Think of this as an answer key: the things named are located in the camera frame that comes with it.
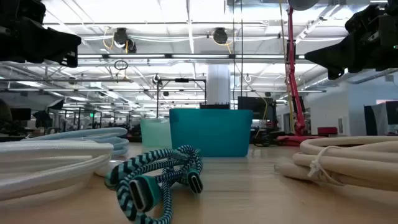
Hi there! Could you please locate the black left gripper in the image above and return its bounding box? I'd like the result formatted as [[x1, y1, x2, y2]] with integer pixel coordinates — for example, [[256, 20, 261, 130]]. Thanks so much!
[[0, 17, 82, 68]]

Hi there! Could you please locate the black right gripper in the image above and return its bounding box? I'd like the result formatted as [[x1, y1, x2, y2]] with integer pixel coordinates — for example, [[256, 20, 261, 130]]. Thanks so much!
[[304, 14, 398, 80]]

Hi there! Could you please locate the light blue USB cable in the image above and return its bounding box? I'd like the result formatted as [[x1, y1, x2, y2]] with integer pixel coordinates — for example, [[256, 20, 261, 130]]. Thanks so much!
[[23, 126, 130, 157]]

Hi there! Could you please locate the white braided cable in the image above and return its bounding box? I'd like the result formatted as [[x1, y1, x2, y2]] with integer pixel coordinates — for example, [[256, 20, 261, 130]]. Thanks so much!
[[0, 139, 124, 202]]

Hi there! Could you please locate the beige cable coil black tie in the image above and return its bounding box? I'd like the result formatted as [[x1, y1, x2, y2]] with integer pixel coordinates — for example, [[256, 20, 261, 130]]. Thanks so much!
[[274, 136, 398, 195]]

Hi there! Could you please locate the teal black braided cable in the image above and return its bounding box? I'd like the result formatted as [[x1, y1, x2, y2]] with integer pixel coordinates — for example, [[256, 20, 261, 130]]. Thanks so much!
[[104, 144, 205, 224]]

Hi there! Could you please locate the red desk lamp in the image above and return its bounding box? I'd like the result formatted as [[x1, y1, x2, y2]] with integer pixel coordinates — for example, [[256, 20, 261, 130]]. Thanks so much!
[[275, 0, 327, 147]]

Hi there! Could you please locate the red box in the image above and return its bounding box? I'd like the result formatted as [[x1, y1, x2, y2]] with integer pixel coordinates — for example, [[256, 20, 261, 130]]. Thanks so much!
[[317, 126, 338, 136]]

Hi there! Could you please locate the black wide monitor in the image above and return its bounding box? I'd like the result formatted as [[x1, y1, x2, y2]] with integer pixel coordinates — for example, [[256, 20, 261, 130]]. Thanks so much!
[[238, 96, 277, 121]]

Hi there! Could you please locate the white building column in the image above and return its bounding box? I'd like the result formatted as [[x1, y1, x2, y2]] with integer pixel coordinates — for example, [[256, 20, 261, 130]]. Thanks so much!
[[206, 63, 231, 105]]

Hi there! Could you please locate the translucent teal plastic bin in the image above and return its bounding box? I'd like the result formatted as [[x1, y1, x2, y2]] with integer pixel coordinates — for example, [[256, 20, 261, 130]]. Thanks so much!
[[140, 118, 172, 149]]

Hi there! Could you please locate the small black monitor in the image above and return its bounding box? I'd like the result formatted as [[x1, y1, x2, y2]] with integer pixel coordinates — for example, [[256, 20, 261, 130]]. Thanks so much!
[[200, 103, 231, 110]]

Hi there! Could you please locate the dark blue plastic bin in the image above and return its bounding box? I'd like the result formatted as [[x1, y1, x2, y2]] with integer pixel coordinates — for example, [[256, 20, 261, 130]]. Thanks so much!
[[169, 108, 254, 158]]

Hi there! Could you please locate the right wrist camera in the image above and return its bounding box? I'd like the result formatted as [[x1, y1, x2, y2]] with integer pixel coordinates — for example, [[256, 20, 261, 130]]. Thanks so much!
[[345, 4, 380, 35]]

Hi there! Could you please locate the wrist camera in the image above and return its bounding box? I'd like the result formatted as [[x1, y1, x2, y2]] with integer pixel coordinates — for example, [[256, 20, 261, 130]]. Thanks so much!
[[345, 4, 380, 35], [0, 0, 47, 26]]

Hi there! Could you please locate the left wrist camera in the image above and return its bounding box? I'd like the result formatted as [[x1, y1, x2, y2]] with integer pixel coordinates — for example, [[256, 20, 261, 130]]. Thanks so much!
[[0, 0, 47, 26]]

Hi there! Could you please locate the ceiling cable reel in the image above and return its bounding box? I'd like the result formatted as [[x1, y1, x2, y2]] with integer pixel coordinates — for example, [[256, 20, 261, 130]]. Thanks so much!
[[212, 27, 229, 45], [112, 27, 137, 54]]

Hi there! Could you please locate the black metal frame stand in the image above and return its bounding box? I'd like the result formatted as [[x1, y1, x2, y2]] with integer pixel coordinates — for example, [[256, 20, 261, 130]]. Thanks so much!
[[156, 77, 208, 119]]

